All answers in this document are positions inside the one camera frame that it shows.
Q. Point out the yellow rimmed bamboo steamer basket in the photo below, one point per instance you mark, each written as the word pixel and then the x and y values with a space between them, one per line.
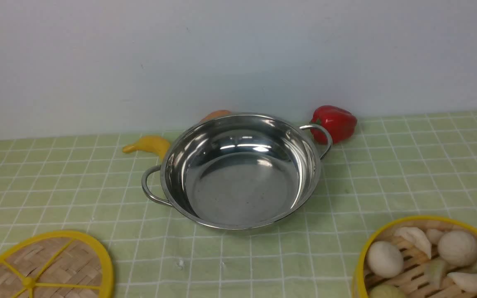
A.
pixel 421 277

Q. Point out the yellow rimmed woven steamer lid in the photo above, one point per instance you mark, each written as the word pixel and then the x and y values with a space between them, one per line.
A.
pixel 58 264

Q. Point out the orange toy food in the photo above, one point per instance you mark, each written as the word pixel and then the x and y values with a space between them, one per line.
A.
pixel 215 114

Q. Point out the yellow toy banana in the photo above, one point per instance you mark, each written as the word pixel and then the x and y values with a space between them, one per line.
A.
pixel 154 144

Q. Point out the red bell pepper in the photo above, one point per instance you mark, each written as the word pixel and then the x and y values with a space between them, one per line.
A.
pixel 340 123

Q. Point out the green checkered tablecloth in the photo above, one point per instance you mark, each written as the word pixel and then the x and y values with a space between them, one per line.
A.
pixel 392 168

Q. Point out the white dumpling upper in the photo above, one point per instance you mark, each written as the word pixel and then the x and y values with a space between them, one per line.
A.
pixel 416 237

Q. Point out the white dumpling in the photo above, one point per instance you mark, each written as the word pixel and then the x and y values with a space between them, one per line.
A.
pixel 465 281
pixel 416 237

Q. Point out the pale green dumpling bottom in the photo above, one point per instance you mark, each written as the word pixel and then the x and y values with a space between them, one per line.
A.
pixel 386 291

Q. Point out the round white bun right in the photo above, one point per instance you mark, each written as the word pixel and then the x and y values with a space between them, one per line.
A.
pixel 458 248

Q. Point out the white dumpling lower right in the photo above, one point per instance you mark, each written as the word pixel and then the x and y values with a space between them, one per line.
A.
pixel 465 281

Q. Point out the stainless steel two-handled pot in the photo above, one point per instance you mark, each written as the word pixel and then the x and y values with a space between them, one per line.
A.
pixel 239 171

